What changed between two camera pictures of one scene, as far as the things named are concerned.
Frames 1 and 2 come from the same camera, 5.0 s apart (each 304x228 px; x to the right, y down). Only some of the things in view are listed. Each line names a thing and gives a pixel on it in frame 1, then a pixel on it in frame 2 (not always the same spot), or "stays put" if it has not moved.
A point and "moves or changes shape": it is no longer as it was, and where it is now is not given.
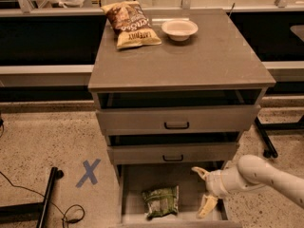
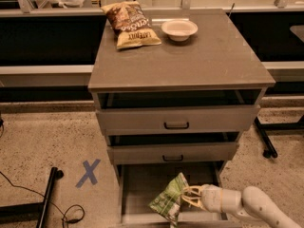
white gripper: [215, 183] to [211, 198]
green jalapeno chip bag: [161, 201] moves or changes shape
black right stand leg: [262, 128] stays put
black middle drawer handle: [173, 160] stays put
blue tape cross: [89, 173] stays put
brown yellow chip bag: [130, 25] stays put
